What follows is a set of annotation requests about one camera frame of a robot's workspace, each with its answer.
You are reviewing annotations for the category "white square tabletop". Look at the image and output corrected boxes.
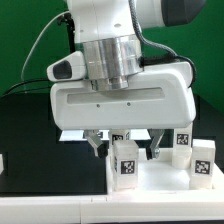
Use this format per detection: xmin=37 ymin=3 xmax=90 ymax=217
xmin=106 ymin=149 xmax=224 ymax=194

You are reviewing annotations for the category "white paper with markers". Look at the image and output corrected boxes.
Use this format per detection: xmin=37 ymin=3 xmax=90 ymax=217
xmin=59 ymin=129 xmax=150 ymax=141

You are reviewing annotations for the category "black cable lower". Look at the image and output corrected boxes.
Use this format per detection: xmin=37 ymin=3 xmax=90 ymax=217
xmin=0 ymin=85 xmax=53 ymax=99

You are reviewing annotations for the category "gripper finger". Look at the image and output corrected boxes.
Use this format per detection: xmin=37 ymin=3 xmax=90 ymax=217
xmin=146 ymin=129 xmax=165 ymax=160
xmin=84 ymin=130 xmax=108 ymax=158

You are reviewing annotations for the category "white L-shaped obstacle wall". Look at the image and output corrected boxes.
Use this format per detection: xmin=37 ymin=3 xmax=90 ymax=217
xmin=0 ymin=156 xmax=224 ymax=224

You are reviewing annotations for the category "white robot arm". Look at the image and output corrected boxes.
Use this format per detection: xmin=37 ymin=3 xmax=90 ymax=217
xmin=47 ymin=0 xmax=206 ymax=158

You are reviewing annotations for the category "black cable upper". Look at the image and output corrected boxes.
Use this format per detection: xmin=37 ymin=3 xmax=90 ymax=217
xmin=0 ymin=77 xmax=51 ymax=98

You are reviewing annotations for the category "black cable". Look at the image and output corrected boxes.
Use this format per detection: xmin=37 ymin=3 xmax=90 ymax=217
xmin=0 ymin=85 xmax=53 ymax=99
xmin=0 ymin=77 xmax=51 ymax=98

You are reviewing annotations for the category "black camera stand pole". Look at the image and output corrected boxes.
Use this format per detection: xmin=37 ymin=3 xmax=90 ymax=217
xmin=57 ymin=12 xmax=75 ymax=53

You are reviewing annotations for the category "grey camera cable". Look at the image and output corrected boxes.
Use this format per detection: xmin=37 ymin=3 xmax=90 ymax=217
xmin=20 ymin=10 xmax=73 ymax=82

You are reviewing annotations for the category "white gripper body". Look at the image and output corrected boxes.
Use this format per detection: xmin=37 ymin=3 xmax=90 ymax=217
xmin=47 ymin=52 xmax=196 ymax=130

